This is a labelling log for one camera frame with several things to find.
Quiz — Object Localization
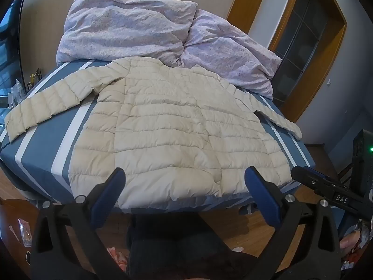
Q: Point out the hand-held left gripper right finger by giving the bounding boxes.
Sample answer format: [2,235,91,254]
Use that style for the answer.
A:
[244,166,342,280]

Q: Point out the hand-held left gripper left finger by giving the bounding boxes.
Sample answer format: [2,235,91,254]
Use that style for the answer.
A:
[29,168,137,280]

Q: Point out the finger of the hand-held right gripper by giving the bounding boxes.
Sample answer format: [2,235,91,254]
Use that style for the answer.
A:
[291,166,373,222]

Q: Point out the cream puffer jacket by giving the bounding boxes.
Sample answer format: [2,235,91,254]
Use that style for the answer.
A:
[4,57,304,210]

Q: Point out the dark wooden stool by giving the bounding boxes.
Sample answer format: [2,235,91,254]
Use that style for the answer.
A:
[304,143,354,181]

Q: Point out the red patterned packet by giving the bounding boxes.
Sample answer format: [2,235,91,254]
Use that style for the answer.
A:
[106,247,130,269]

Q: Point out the colourful packets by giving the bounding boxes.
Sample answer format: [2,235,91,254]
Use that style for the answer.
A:
[340,221,373,272]

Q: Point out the bed with blue striped sheet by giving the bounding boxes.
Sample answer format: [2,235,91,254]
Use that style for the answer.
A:
[0,60,317,213]

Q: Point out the clear plastic packet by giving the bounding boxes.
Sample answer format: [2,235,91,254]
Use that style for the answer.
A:
[17,217,33,247]

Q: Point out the dark glass door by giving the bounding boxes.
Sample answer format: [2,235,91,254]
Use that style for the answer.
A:
[272,0,330,108]

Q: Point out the clear plastic bag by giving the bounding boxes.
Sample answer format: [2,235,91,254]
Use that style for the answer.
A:
[10,80,27,106]

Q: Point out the small yellow object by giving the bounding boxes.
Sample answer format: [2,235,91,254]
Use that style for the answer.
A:
[27,68,43,90]

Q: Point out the lilac floral pillow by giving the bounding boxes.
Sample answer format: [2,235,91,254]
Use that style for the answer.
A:
[179,8,283,100]
[56,0,199,66]

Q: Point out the mirror with wooden frame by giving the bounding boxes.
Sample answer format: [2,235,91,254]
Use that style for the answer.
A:
[0,0,27,94]

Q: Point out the wooden wall trim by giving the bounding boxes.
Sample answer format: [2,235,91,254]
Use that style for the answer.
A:
[226,0,277,34]

